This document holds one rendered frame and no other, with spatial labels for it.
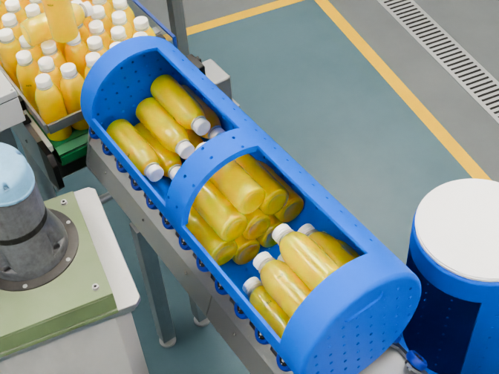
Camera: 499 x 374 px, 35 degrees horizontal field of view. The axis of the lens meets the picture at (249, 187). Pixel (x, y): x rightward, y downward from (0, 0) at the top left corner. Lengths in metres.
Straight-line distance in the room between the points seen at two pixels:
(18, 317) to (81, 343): 0.16
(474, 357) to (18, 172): 1.09
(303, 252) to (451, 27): 2.67
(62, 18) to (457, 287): 1.13
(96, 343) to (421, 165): 2.01
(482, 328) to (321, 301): 0.53
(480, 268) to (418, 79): 2.11
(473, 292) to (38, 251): 0.86
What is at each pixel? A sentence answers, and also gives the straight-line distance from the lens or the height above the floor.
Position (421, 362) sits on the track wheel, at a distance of 1.57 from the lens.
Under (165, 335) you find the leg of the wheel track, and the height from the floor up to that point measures 0.07.
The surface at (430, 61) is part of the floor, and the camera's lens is 3.78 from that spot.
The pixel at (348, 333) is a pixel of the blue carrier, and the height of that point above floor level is 1.13.
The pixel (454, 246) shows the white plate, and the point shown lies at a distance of 1.67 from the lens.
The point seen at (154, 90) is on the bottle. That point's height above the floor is 1.12.
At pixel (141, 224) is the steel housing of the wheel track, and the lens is 1.94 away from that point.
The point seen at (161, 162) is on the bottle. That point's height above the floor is 1.02.
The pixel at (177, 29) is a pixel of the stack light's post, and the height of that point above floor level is 0.87.
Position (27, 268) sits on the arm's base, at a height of 1.24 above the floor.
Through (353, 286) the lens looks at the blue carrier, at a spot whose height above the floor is 1.23.
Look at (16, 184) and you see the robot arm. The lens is 1.32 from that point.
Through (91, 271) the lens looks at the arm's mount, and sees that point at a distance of 1.43.
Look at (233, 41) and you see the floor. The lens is 3.88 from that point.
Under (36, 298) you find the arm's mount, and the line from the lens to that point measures 1.43.
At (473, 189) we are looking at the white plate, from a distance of 1.78.
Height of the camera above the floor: 2.33
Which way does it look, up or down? 47 degrees down
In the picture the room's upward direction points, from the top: 4 degrees counter-clockwise
